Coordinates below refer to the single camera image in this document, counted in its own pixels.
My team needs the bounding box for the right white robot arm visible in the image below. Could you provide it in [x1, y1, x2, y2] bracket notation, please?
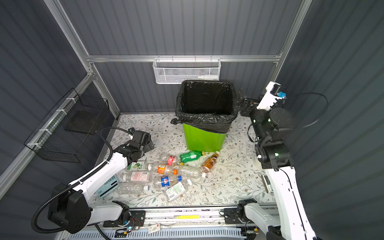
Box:
[239, 102, 318, 240]

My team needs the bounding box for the clear ribbed empty bottle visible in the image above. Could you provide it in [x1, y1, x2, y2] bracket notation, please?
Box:
[116, 183, 150, 195]

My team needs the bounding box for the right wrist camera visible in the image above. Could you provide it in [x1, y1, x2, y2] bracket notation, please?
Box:
[257, 82, 286, 111]

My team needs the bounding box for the white tag on rail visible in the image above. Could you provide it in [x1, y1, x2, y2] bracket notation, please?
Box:
[148, 224, 161, 234]

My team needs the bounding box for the clear bottle white green label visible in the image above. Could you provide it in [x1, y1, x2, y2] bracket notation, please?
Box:
[164, 179, 192, 202]

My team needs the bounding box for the black bin liner bag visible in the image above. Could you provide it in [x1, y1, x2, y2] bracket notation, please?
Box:
[171, 80, 239, 134]

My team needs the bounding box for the green plastic waste bin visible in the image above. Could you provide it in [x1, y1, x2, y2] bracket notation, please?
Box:
[183, 124, 226, 153]

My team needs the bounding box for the grey stapler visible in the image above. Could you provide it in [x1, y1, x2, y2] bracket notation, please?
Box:
[261, 175, 273, 194]

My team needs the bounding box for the white wire wall basket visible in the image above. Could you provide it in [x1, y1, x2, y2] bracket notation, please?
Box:
[153, 59, 222, 85]

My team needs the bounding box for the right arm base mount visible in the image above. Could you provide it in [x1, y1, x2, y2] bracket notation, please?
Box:
[223, 208, 247, 225]

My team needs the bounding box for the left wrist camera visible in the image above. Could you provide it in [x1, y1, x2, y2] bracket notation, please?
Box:
[128, 128, 135, 136]

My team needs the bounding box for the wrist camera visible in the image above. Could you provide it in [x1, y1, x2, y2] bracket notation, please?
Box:
[128, 128, 135, 136]
[257, 82, 286, 111]

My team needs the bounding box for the Pepsi label clear bottle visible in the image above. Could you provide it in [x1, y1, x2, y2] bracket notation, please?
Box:
[153, 175, 183, 190]

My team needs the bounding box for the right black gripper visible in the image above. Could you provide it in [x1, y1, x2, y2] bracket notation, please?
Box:
[232, 87, 273, 143]

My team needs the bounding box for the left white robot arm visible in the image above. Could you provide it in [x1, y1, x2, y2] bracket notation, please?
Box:
[46, 128, 155, 234]

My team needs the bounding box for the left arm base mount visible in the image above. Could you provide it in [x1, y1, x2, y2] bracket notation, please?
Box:
[103, 211, 146, 228]

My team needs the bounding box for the clear bottle green lime label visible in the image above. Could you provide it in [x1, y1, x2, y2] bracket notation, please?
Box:
[125, 161, 148, 172]

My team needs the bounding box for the brown Nescafe bottle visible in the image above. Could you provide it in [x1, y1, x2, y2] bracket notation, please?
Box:
[202, 151, 220, 173]

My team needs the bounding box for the green bottle yellow cap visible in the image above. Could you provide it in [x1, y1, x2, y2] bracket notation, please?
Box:
[180, 151, 206, 164]

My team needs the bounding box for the clear bottle pink label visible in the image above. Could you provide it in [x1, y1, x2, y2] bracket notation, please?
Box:
[121, 171, 151, 184]

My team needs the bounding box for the black wire wall basket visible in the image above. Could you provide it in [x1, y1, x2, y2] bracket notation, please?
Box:
[24, 89, 110, 164]

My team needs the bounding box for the clear bottle red label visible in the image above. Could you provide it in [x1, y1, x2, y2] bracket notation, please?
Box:
[160, 153, 181, 167]

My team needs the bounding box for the clear bottle orange cap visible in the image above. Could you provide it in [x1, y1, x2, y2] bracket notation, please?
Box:
[148, 164, 178, 175]

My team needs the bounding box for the black corrugated cable left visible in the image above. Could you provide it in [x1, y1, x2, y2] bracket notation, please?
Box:
[31, 127, 134, 240]

